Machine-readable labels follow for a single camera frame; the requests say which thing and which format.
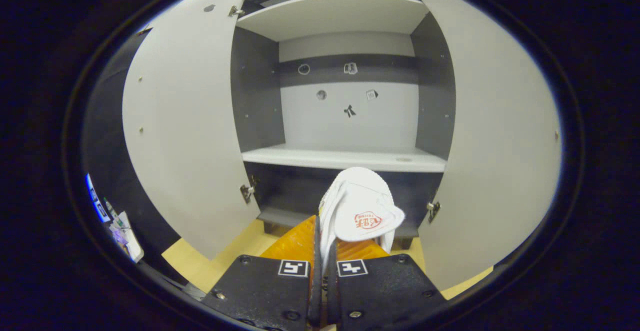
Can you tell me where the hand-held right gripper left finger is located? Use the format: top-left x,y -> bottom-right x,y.
200,214 -> 323,331

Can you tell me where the white bag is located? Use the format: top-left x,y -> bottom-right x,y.
107,211 -> 146,264

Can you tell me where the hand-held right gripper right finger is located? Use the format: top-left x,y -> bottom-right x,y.
326,238 -> 448,331

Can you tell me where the grey shoe cabinet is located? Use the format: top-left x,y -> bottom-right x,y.
230,0 -> 457,251

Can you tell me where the white shoe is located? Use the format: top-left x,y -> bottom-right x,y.
318,167 -> 406,272

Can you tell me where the blue white banner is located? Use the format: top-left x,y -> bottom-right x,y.
85,172 -> 112,224

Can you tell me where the grey shoe cabinet door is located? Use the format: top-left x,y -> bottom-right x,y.
122,0 -> 262,261
402,0 -> 563,292

